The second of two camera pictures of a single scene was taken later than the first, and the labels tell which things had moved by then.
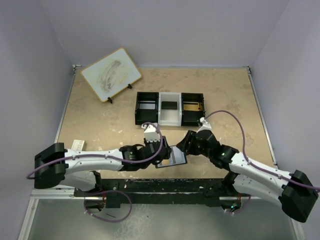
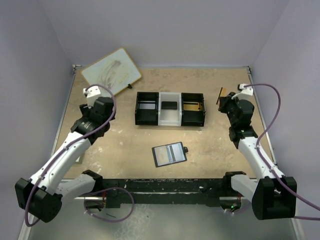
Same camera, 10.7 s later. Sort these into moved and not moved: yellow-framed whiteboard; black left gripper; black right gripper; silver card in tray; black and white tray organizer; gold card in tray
Moved: black right gripper; black left gripper
Not moved: black and white tray organizer; silver card in tray; yellow-framed whiteboard; gold card in tray
